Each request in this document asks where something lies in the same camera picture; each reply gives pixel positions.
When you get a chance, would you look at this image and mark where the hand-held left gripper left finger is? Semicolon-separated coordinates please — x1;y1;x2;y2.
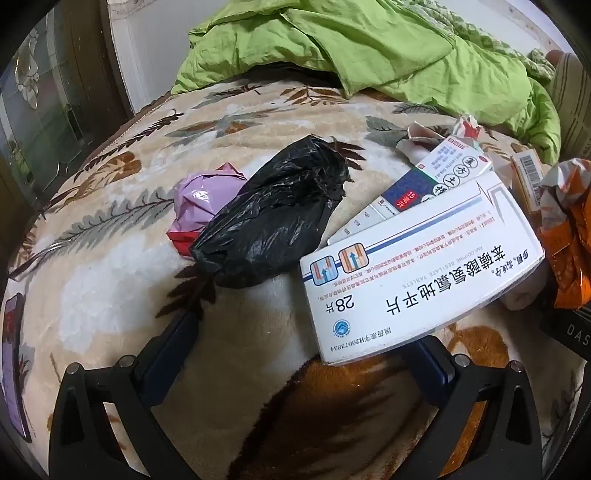
48;308;206;480

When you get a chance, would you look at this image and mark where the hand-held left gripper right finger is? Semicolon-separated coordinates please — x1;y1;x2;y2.
397;335;543;480

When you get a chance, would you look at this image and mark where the large white medicine box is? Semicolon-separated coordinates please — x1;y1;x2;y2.
299;172;546;367

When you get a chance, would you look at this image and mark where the orange wrapper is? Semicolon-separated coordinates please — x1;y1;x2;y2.
538;158;591;311

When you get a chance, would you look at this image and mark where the pink plastic bag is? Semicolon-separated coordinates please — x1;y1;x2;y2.
166;162;247;259

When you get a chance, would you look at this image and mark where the orange cardboard box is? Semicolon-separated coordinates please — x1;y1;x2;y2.
510;151;548;215

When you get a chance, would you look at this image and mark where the white grey medicine box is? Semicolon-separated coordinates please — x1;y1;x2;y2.
327;203;416;245

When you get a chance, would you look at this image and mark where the black plastic bag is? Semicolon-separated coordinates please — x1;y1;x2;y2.
190;135;352;291

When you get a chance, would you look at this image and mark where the white green medicine box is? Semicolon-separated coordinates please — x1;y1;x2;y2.
376;137;492;217

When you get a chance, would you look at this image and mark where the red medicine box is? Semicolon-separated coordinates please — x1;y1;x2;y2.
452;114;482;139

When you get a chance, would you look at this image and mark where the white plastic bottle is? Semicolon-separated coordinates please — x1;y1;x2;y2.
396;121;444;163

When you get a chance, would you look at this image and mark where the leaf print blanket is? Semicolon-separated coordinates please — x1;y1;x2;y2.
0;76;591;480

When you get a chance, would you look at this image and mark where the purple phone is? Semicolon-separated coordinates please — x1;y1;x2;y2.
0;292;35;444

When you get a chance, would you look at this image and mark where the striped brown pillow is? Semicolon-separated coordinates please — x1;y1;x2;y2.
545;52;591;164

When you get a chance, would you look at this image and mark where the glass panel door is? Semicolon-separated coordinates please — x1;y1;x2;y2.
0;0;134;222

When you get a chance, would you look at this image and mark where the green quilt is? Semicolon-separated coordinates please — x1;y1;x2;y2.
171;0;561;164

